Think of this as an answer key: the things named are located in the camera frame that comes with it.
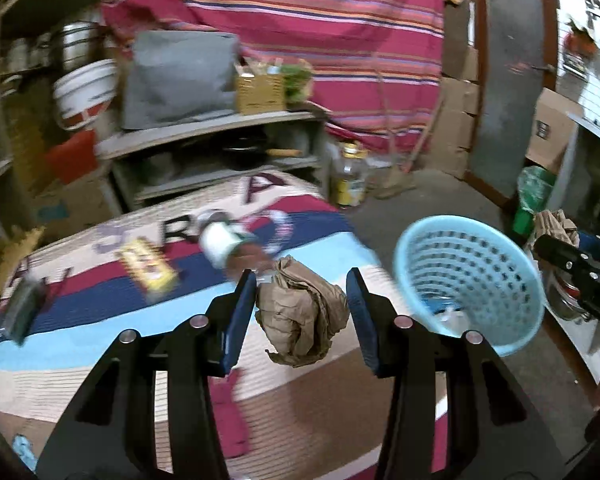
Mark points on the yellow woven box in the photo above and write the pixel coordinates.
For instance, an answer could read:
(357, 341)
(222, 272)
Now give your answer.
(260, 92)

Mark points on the cardboard wall panels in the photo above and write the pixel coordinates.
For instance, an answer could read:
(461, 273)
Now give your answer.
(455, 110)

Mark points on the white plastic bucket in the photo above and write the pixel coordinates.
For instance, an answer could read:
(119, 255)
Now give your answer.
(85, 92)

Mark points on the green plastic bag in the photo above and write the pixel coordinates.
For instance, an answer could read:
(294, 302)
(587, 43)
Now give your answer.
(532, 200)

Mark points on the grey pillow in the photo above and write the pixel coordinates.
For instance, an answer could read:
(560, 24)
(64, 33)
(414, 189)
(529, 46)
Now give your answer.
(180, 80)

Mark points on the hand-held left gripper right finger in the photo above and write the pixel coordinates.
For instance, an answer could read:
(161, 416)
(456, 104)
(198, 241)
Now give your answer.
(367, 325)

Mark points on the clear bottle with yellow cap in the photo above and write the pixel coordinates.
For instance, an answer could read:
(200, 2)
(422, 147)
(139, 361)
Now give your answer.
(351, 180)

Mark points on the grey metal door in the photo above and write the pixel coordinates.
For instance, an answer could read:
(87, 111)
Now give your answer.
(515, 85)

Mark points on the wooden broom stick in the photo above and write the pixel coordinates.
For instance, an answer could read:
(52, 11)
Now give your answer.
(427, 130)
(390, 130)

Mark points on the clear jar with dark contents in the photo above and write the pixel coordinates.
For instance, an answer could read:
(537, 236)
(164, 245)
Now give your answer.
(25, 310)

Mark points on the grey low shelf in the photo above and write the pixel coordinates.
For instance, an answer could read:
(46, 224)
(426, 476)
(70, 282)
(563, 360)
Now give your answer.
(205, 127)

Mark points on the green leafy vegetables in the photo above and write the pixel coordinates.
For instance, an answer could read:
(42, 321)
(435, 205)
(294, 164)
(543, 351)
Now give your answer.
(297, 77)

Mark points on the yellow snack packet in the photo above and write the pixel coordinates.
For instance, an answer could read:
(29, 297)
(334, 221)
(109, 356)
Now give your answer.
(150, 267)

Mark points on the cardboard box with black mark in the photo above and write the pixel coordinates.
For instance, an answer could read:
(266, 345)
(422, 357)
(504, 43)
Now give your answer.
(552, 130)

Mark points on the white green labelled bottle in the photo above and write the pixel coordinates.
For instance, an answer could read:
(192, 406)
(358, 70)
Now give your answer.
(225, 242)

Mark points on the dark wooden shelf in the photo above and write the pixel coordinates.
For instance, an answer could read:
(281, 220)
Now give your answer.
(55, 2)

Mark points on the yellow egg carton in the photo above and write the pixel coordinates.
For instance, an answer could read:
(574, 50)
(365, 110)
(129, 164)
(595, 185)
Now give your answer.
(10, 260)

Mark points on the red striped hanging cloth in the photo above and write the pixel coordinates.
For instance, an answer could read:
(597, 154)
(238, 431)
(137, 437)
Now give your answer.
(305, 25)

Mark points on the red plastic basket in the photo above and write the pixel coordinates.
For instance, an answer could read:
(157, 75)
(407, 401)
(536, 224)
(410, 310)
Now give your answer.
(72, 157)

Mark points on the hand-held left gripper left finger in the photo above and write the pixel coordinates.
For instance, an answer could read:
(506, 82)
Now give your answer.
(237, 325)

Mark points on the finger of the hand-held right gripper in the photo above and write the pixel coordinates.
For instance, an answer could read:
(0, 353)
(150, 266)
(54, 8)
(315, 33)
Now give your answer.
(565, 260)

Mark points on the steel cooking pot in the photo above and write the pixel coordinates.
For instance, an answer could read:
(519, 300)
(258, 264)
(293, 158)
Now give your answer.
(77, 45)

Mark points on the light blue plastic basket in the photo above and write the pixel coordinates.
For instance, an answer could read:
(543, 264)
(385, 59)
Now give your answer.
(510, 320)

